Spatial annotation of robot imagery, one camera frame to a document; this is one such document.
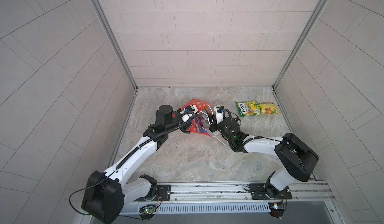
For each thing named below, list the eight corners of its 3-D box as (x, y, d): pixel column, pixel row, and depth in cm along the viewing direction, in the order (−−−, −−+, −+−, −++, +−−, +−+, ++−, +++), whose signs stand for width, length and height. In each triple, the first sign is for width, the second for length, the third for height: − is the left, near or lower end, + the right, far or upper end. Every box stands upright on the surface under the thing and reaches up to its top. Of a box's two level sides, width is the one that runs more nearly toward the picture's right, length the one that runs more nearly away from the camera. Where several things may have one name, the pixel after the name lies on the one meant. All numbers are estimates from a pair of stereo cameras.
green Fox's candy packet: (240, 117, 102) (241, 114, 99) (235, 104, 109) (236, 101, 106) (261, 114, 103) (263, 112, 100) (256, 102, 110) (257, 99, 107)
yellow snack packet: (260, 117, 101) (262, 112, 97) (257, 106, 107) (259, 102, 103) (276, 117, 101) (280, 112, 97) (272, 106, 107) (275, 102, 103)
